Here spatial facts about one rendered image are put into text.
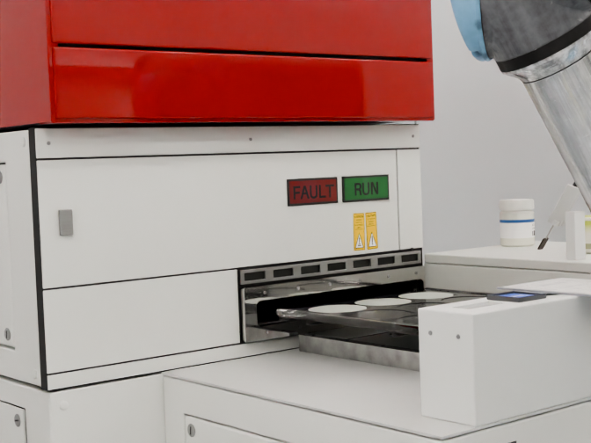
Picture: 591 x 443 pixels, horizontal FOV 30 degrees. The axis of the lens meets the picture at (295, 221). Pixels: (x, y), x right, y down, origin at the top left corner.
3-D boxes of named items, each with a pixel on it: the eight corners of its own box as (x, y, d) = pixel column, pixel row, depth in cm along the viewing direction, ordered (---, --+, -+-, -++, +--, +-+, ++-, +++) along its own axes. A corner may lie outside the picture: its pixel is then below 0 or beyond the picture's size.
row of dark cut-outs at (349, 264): (238, 284, 190) (238, 270, 190) (419, 262, 217) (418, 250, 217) (241, 285, 189) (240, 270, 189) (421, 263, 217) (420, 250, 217)
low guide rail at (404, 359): (299, 351, 195) (298, 334, 195) (308, 349, 196) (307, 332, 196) (521, 389, 156) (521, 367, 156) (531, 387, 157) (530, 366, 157)
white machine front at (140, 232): (40, 388, 169) (28, 127, 167) (417, 324, 220) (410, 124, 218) (50, 392, 167) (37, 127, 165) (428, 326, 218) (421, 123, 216)
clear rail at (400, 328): (273, 316, 190) (273, 308, 190) (280, 315, 191) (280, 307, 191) (429, 337, 161) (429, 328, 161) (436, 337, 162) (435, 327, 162)
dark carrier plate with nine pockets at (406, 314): (285, 313, 190) (285, 309, 190) (425, 293, 212) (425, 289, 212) (429, 331, 164) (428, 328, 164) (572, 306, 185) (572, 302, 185)
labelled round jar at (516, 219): (492, 246, 228) (492, 199, 228) (515, 243, 233) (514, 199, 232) (520, 247, 223) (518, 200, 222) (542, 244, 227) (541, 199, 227)
